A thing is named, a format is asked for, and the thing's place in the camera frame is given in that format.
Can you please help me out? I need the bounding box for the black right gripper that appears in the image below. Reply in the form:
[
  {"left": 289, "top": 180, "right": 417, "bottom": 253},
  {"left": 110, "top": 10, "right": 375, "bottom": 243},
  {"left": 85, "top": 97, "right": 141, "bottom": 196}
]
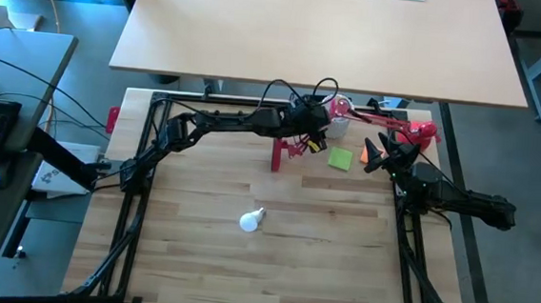
[{"left": 362, "top": 131, "right": 424, "bottom": 178}]

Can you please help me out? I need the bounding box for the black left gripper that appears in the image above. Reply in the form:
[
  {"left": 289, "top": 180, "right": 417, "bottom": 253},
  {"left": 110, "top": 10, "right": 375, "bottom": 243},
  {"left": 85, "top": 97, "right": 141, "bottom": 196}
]
[{"left": 291, "top": 94, "right": 333, "bottom": 155}]

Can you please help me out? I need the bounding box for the red desk lamp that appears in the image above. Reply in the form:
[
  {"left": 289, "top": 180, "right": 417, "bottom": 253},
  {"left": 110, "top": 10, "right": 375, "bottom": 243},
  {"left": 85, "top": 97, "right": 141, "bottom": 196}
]
[{"left": 270, "top": 90, "right": 446, "bottom": 185}]

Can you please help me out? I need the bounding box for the white lightbulb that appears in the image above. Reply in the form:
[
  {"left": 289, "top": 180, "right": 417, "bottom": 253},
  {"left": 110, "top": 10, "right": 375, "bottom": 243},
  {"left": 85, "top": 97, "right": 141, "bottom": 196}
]
[{"left": 237, "top": 205, "right": 268, "bottom": 234}]

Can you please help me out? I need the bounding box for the orange sticky note pad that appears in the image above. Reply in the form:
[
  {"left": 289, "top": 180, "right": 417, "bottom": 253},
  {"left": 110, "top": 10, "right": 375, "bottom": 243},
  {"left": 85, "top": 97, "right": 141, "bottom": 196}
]
[{"left": 358, "top": 145, "right": 388, "bottom": 167}]

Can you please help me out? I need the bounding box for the white textured cup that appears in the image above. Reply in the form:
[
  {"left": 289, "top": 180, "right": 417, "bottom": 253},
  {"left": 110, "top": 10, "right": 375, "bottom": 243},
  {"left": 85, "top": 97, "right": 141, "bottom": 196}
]
[{"left": 318, "top": 93, "right": 354, "bottom": 142}]

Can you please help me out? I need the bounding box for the green sticky note pad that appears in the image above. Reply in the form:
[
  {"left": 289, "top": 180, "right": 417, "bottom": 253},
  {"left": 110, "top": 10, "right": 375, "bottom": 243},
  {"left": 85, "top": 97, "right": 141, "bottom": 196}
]
[{"left": 327, "top": 145, "right": 354, "bottom": 172}]

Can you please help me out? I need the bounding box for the large light wooden desk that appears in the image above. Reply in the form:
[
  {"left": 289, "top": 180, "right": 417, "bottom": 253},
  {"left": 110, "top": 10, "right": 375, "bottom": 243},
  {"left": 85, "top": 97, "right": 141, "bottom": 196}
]
[{"left": 107, "top": 0, "right": 536, "bottom": 111}]

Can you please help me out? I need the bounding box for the black and red chair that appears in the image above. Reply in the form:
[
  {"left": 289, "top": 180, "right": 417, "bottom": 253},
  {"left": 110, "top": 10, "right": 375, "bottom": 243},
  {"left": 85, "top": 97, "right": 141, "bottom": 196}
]
[{"left": 491, "top": 0, "right": 526, "bottom": 36}]

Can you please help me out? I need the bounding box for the red table clamp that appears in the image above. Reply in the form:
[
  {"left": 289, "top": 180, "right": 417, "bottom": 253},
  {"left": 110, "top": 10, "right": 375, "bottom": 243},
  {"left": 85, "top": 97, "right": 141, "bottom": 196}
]
[{"left": 105, "top": 105, "right": 121, "bottom": 136}]

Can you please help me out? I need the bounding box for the white printed box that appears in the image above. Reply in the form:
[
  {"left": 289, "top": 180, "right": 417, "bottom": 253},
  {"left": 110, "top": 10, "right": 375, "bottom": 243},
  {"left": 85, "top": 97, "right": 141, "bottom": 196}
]
[{"left": 30, "top": 139, "right": 104, "bottom": 203}]

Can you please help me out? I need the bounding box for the grey side desk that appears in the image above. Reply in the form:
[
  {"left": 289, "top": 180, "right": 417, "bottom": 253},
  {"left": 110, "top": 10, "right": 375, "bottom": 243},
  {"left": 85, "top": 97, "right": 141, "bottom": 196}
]
[{"left": 0, "top": 29, "right": 80, "bottom": 277}]

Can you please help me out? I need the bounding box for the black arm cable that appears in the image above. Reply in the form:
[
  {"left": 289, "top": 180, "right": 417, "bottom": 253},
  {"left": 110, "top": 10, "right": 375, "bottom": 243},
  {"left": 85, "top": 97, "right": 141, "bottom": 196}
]
[{"left": 251, "top": 72, "right": 342, "bottom": 129}]

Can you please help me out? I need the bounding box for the black aluminium table frame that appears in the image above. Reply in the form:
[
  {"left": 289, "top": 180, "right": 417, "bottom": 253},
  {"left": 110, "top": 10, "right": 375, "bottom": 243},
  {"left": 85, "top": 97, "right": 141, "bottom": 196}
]
[{"left": 69, "top": 85, "right": 487, "bottom": 303}]

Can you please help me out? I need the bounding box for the black desk cable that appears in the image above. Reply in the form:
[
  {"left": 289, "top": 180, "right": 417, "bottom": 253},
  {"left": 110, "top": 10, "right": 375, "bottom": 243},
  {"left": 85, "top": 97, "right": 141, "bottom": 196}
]
[{"left": 0, "top": 50, "right": 115, "bottom": 130}]

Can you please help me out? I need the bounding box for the orange cable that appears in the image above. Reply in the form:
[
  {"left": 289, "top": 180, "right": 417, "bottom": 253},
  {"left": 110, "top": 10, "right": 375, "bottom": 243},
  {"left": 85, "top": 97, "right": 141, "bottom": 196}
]
[{"left": 22, "top": 0, "right": 66, "bottom": 135}]

